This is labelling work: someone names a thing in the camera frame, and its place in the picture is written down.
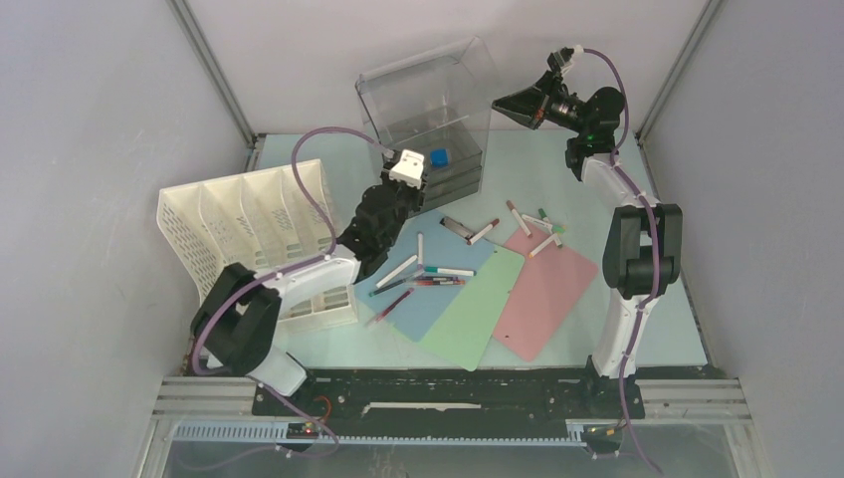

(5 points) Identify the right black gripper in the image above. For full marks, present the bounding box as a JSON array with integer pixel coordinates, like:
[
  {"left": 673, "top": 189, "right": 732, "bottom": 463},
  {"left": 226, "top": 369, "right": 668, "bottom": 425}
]
[{"left": 491, "top": 71, "right": 588, "bottom": 135}]

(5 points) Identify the blue eraser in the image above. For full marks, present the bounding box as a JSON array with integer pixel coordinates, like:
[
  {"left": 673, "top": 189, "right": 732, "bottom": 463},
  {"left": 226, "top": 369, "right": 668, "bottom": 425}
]
[{"left": 429, "top": 148, "right": 450, "bottom": 168}]

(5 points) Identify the clear plastic drawer box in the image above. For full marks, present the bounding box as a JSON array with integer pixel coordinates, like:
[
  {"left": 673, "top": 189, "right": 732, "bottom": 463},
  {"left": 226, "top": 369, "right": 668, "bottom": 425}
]
[{"left": 355, "top": 37, "right": 500, "bottom": 212}]

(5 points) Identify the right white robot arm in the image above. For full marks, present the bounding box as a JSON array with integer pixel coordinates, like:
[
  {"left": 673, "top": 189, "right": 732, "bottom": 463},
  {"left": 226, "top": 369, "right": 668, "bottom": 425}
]
[{"left": 492, "top": 71, "right": 683, "bottom": 416}]

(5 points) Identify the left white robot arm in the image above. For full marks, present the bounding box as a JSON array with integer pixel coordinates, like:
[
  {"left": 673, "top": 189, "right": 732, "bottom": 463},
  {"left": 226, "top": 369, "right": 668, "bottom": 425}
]
[{"left": 191, "top": 166, "right": 426, "bottom": 415}]

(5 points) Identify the purple cap marker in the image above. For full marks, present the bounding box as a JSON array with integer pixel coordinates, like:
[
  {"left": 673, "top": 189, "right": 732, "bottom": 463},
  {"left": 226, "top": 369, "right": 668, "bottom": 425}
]
[{"left": 417, "top": 232, "right": 425, "bottom": 271}]

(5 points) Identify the plain white marker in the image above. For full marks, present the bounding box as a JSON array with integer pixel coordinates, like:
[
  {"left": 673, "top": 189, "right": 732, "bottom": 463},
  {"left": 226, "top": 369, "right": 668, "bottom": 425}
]
[{"left": 375, "top": 254, "right": 418, "bottom": 289}]

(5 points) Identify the blue clipboard sheet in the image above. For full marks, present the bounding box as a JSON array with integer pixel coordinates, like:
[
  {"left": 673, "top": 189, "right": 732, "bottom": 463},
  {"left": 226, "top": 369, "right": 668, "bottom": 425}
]
[{"left": 354, "top": 210, "right": 494, "bottom": 342}]

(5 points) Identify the teal cap marker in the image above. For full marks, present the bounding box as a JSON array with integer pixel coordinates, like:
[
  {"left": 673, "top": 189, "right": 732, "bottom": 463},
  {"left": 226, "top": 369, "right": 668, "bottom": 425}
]
[{"left": 423, "top": 266, "right": 477, "bottom": 277}]

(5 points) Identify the metal clipboard clip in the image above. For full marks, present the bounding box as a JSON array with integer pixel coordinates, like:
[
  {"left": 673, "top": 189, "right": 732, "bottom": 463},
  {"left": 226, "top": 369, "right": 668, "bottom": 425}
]
[{"left": 440, "top": 216, "right": 474, "bottom": 242}]

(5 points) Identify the dark red cap marker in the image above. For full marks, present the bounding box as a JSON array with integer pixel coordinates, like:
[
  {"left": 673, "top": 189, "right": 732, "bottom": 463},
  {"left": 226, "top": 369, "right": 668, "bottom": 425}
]
[{"left": 467, "top": 218, "right": 500, "bottom": 245}]

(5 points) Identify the orange red pen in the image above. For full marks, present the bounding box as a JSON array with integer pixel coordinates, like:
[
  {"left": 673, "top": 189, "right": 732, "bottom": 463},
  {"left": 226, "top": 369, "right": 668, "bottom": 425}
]
[{"left": 410, "top": 278, "right": 466, "bottom": 287}]

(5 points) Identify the white plastic file rack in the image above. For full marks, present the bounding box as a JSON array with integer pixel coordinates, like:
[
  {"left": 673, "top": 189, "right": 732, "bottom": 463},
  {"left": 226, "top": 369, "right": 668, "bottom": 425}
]
[{"left": 156, "top": 158, "right": 339, "bottom": 299}]

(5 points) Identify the light green cap marker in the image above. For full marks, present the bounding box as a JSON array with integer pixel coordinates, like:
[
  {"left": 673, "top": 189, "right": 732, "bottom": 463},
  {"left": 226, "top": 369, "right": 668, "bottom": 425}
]
[{"left": 522, "top": 214, "right": 565, "bottom": 234}]

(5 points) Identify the orange cap marker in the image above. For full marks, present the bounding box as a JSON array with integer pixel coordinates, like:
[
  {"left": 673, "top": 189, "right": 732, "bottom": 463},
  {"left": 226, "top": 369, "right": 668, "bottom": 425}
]
[{"left": 528, "top": 234, "right": 560, "bottom": 258}]

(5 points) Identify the green clipboard sheet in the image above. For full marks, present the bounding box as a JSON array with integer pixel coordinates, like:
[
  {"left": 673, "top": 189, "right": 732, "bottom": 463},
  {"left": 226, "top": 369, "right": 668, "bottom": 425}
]
[{"left": 392, "top": 245, "right": 525, "bottom": 371}]

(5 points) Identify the pink clipboard sheet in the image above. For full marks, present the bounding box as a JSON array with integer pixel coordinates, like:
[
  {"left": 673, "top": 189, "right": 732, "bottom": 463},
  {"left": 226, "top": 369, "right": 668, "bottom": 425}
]
[{"left": 493, "top": 224, "right": 598, "bottom": 361}]

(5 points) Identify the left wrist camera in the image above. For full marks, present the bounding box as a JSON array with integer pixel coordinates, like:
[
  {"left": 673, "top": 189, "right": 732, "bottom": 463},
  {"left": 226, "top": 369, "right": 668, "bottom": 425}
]
[{"left": 388, "top": 149, "right": 425, "bottom": 190}]

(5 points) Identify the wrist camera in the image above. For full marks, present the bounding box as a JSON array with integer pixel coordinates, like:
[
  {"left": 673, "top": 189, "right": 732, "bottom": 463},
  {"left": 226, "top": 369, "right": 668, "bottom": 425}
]
[
  {"left": 547, "top": 45, "right": 584, "bottom": 78},
  {"left": 388, "top": 149, "right": 425, "bottom": 190}
]

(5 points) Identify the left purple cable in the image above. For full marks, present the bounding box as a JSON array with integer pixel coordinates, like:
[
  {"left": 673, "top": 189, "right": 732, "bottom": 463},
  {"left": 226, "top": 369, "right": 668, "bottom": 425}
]
[{"left": 189, "top": 126, "right": 397, "bottom": 460}]

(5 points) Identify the purple cable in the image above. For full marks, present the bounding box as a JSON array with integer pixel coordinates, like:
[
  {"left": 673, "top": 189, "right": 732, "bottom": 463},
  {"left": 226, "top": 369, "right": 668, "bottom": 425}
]
[
  {"left": 189, "top": 126, "right": 397, "bottom": 460},
  {"left": 579, "top": 47, "right": 664, "bottom": 473}
]

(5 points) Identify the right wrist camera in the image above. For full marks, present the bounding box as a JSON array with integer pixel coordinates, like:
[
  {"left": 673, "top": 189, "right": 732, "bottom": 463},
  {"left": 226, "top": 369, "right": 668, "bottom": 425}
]
[{"left": 547, "top": 45, "right": 584, "bottom": 78}]

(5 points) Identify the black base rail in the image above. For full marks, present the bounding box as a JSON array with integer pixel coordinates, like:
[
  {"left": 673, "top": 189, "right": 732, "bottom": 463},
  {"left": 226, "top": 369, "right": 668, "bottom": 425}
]
[{"left": 252, "top": 367, "right": 645, "bottom": 440}]

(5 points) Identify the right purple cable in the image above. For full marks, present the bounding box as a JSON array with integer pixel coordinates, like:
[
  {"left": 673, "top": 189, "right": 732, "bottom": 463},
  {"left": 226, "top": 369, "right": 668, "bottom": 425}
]
[{"left": 579, "top": 47, "right": 664, "bottom": 473}]

